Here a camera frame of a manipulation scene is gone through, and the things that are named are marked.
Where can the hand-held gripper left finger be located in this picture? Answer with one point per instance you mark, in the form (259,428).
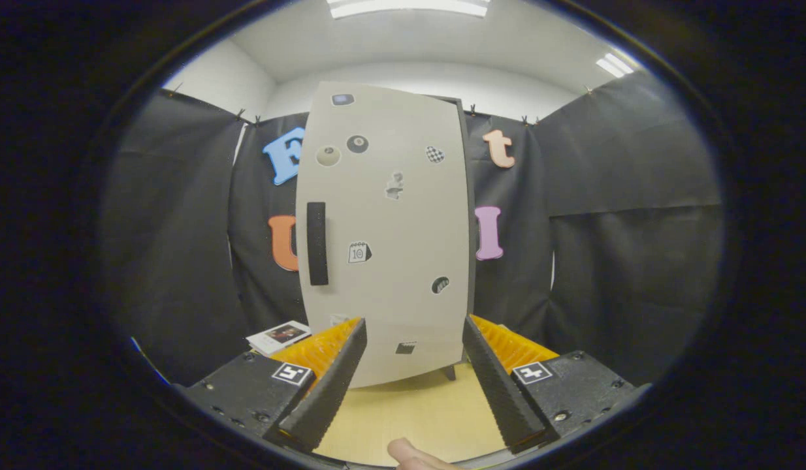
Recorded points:
(338,375)

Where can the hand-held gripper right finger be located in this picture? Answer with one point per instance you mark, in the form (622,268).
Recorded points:
(494,375)

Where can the grey shoe cabinet door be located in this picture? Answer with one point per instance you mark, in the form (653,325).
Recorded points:
(396,261)

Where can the grey shoe cabinet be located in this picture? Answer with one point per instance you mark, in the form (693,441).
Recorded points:
(469,196)

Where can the black backdrop cloth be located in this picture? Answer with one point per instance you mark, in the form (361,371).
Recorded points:
(638,248)

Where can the small ceiling light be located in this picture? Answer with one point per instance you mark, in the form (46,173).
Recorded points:
(614,65)

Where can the long ceiling light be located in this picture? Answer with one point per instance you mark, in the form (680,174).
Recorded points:
(409,6)

